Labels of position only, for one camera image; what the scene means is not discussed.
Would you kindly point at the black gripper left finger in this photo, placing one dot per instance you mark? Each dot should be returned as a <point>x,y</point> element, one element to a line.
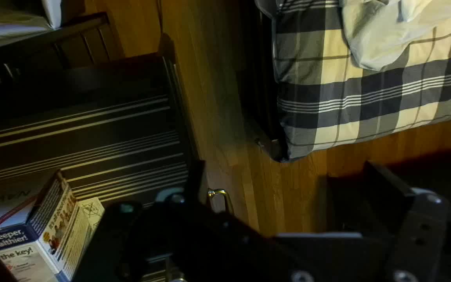
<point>169,238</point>

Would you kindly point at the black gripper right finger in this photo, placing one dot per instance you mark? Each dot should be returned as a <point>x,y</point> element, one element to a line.
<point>410,222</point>

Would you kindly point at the open black dresser drawer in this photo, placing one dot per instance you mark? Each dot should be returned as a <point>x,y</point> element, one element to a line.
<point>116,133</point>

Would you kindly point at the white blue medicine box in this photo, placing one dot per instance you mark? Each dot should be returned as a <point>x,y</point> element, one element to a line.
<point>36,216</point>

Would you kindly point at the plaid blue yellow bed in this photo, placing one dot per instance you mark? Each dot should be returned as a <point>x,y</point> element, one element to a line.
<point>322,100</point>

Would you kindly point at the white cloth on bed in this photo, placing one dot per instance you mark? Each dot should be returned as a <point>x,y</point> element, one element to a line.
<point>377,32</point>

